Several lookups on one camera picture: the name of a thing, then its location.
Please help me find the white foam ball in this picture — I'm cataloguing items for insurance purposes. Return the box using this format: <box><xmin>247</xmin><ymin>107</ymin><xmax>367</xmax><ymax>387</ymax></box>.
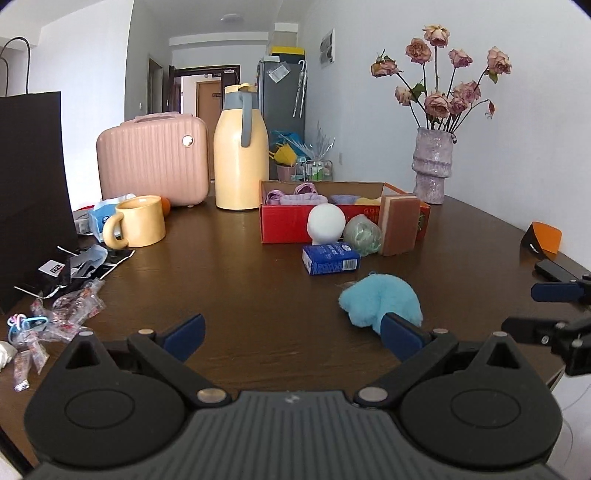
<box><xmin>307</xmin><ymin>203</ymin><xmax>345</xmax><ymax>245</ymax></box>

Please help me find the mauve satin scrunchie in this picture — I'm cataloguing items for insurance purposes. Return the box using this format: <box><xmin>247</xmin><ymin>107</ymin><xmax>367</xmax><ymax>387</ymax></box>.
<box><xmin>264</xmin><ymin>182</ymin><xmax>317</xmax><ymax>204</ymax></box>

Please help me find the white box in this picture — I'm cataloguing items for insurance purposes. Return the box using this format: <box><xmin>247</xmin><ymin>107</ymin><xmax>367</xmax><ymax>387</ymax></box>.
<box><xmin>272</xmin><ymin>23</ymin><xmax>301</xmax><ymax>47</ymax></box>

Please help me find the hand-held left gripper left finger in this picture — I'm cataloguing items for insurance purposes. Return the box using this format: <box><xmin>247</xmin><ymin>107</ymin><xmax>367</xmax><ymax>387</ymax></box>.
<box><xmin>44</xmin><ymin>314</ymin><xmax>232</xmax><ymax>409</ymax></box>

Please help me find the grey interior door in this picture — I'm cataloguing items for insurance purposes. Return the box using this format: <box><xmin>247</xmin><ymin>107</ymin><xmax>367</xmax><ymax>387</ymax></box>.
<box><xmin>148</xmin><ymin>56</ymin><xmax>164</xmax><ymax>116</ymax></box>

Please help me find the blue and white tissue pack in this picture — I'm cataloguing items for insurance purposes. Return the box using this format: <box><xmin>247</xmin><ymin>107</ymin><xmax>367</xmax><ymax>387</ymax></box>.
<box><xmin>90</xmin><ymin>194</ymin><xmax>137</xmax><ymax>243</ymax></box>

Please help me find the rack of small bottles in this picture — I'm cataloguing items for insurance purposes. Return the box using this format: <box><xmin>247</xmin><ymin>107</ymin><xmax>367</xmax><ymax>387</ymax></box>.
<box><xmin>298</xmin><ymin>157</ymin><xmax>334</xmax><ymax>182</ymax></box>

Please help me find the small blue carton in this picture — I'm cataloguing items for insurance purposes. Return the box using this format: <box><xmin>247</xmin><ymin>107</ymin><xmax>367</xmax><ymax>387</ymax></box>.
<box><xmin>302</xmin><ymin>242</ymin><xmax>362</xmax><ymax>276</ymax></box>

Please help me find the black paper bag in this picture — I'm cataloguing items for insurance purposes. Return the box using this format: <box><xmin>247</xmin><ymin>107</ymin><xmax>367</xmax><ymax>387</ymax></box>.
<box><xmin>0</xmin><ymin>37</ymin><xmax>79</xmax><ymax>315</ymax></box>

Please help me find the lilac textured vase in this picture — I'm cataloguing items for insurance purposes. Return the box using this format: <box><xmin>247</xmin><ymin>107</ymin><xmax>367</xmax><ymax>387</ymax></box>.
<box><xmin>412</xmin><ymin>128</ymin><xmax>455</xmax><ymax>205</ymax></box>

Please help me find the red cardboard box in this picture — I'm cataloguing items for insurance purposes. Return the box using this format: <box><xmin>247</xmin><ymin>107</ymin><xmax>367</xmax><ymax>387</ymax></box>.
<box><xmin>259</xmin><ymin>180</ymin><xmax>431</xmax><ymax>244</ymax></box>

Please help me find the clear folded umbrella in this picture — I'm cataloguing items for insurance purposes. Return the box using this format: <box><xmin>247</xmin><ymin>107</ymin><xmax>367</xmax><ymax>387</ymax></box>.
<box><xmin>292</xmin><ymin>60</ymin><xmax>308</xmax><ymax>118</ymax></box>

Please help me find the wall poster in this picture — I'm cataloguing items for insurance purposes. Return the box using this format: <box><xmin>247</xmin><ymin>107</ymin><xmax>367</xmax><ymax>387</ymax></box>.
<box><xmin>320</xmin><ymin>28</ymin><xmax>335</xmax><ymax>70</ymax></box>

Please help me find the light blue plush toy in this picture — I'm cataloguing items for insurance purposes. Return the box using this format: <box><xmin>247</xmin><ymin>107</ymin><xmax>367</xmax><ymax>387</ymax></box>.
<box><xmin>338</xmin><ymin>272</ymin><xmax>424</xmax><ymax>335</ymax></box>

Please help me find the lavender knitted cloth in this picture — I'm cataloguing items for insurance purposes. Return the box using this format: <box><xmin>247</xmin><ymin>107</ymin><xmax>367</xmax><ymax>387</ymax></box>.
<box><xmin>281</xmin><ymin>193</ymin><xmax>358</xmax><ymax>206</ymax></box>

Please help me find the blue plastic bag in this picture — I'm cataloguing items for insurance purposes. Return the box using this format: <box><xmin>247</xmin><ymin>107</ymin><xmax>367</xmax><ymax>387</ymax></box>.
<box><xmin>269</xmin><ymin>130</ymin><xmax>305</xmax><ymax>153</ymax></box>

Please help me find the green mesh bath sponge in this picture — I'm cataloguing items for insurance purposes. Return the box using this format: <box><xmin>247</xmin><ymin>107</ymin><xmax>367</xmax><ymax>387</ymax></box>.
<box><xmin>343</xmin><ymin>215</ymin><xmax>383</xmax><ymax>257</ymax></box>

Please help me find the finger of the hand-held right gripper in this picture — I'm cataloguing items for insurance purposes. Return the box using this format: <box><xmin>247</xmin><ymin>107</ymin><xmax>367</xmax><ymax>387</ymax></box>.
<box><xmin>531</xmin><ymin>276</ymin><xmax>591</xmax><ymax>305</ymax></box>
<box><xmin>502</xmin><ymin>316</ymin><xmax>558</xmax><ymax>346</ymax></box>

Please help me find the yellow ceramic mug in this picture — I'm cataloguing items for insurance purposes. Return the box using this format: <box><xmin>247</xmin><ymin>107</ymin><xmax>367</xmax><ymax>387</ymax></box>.
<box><xmin>102</xmin><ymin>195</ymin><xmax>166</xmax><ymax>250</ymax></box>

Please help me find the dark wooden door frame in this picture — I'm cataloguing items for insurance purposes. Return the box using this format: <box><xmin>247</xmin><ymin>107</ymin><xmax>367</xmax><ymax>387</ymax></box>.
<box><xmin>169</xmin><ymin>65</ymin><xmax>242</xmax><ymax>125</ymax></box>

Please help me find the orange and black box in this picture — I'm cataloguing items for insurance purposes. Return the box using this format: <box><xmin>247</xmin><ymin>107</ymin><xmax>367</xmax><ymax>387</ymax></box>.
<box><xmin>520</xmin><ymin>222</ymin><xmax>563</xmax><ymax>254</ymax></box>

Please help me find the bunch of dried pink roses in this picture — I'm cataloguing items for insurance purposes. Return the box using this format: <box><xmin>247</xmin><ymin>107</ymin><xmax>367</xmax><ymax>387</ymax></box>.
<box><xmin>370</xmin><ymin>24</ymin><xmax>512</xmax><ymax>132</ymax></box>

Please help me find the blue hair tie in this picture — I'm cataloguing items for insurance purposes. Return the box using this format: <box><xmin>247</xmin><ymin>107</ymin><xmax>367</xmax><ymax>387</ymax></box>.
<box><xmin>8</xmin><ymin>314</ymin><xmax>51</xmax><ymax>330</ymax></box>

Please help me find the brown wooden door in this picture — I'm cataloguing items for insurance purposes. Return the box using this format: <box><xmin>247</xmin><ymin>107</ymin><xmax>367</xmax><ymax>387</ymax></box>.
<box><xmin>196</xmin><ymin>82</ymin><xmax>223</xmax><ymax>125</ymax></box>

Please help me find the black power bank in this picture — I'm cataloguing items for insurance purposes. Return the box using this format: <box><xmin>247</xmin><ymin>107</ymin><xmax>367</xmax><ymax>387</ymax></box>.
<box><xmin>534</xmin><ymin>259</ymin><xmax>580</xmax><ymax>282</ymax></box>

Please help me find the pink hard-shell suitcase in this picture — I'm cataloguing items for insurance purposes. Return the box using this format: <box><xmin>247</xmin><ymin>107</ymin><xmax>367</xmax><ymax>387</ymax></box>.
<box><xmin>96</xmin><ymin>112</ymin><xmax>211</xmax><ymax>208</ymax></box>

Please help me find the grey refrigerator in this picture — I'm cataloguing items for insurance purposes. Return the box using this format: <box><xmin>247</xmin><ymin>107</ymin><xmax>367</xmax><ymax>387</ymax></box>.
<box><xmin>257</xmin><ymin>58</ymin><xmax>307</xmax><ymax>181</ymax></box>

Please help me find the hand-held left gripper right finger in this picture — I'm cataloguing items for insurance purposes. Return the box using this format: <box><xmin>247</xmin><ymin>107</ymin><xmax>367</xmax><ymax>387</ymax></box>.
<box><xmin>353</xmin><ymin>312</ymin><xmax>550</xmax><ymax>409</ymax></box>

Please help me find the black and white packaging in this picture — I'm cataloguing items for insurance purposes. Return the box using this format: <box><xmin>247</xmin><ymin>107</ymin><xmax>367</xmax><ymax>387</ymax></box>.
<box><xmin>14</xmin><ymin>244</ymin><xmax>136</xmax><ymax>298</ymax></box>

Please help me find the yellow thermos jug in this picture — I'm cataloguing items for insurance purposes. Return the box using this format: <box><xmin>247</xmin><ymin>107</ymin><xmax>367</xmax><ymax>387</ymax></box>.
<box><xmin>213</xmin><ymin>83</ymin><xmax>270</xmax><ymax>212</ymax></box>

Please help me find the brown sponge block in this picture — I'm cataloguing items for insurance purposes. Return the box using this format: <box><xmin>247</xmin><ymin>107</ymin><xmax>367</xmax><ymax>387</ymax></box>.
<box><xmin>379</xmin><ymin>194</ymin><xmax>421</xmax><ymax>257</ymax></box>

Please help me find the pile of clear candy wrappers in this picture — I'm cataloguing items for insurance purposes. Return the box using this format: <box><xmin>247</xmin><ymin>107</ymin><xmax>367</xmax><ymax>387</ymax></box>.
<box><xmin>7</xmin><ymin>279</ymin><xmax>106</xmax><ymax>393</ymax></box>

